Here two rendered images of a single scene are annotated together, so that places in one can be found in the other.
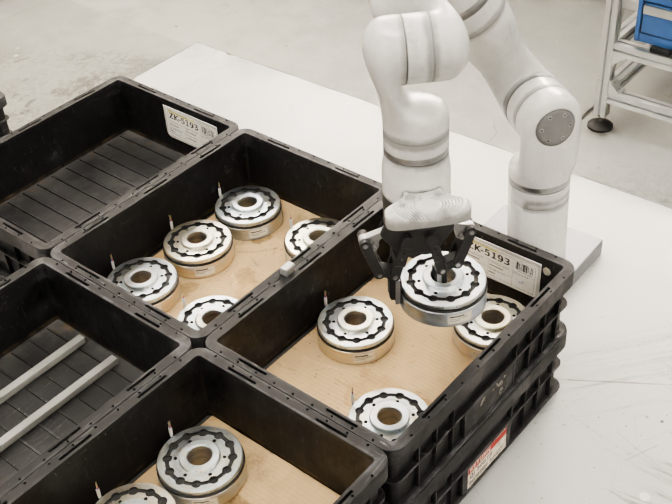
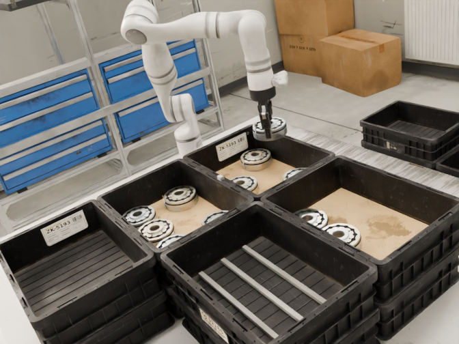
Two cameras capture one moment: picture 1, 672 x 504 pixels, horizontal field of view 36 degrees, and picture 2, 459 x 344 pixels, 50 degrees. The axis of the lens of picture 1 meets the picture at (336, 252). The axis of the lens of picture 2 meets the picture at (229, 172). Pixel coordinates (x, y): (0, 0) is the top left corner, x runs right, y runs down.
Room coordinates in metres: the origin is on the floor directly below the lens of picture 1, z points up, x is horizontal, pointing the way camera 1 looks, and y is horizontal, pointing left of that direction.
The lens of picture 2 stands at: (0.65, 1.23, 1.61)
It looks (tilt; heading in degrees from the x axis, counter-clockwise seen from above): 28 degrees down; 288
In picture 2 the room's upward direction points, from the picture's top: 12 degrees counter-clockwise
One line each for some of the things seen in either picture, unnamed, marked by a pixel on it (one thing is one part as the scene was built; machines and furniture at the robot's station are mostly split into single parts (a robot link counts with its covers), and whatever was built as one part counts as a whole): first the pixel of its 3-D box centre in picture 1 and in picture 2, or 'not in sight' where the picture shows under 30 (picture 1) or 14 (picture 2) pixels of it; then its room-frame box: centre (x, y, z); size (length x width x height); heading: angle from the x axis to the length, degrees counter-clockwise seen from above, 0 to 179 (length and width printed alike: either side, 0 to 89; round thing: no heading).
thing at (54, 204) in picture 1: (93, 185); (76, 269); (1.39, 0.38, 0.87); 0.40 x 0.30 x 0.11; 138
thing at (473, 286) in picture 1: (443, 279); (269, 124); (0.94, -0.12, 1.00); 0.10 x 0.10 x 0.01
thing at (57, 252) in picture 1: (225, 226); (171, 201); (1.19, 0.15, 0.92); 0.40 x 0.30 x 0.02; 138
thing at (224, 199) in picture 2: (229, 254); (175, 216); (1.19, 0.15, 0.87); 0.40 x 0.30 x 0.11; 138
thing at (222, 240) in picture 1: (197, 241); (155, 230); (1.23, 0.20, 0.86); 0.10 x 0.10 x 0.01
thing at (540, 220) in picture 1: (537, 222); (192, 156); (1.29, -0.31, 0.81); 0.09 x 0.09 x 0.17; 56
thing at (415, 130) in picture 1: (406, 86); (254, 41); (0.94, -0.08, 1.27); 0.09 x 0.07 x 0.15; 94
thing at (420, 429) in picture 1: (395, 309); (255, 158); (0.99, -0.07, 0.92); 0.40 x 0.30 x 0.02; 138
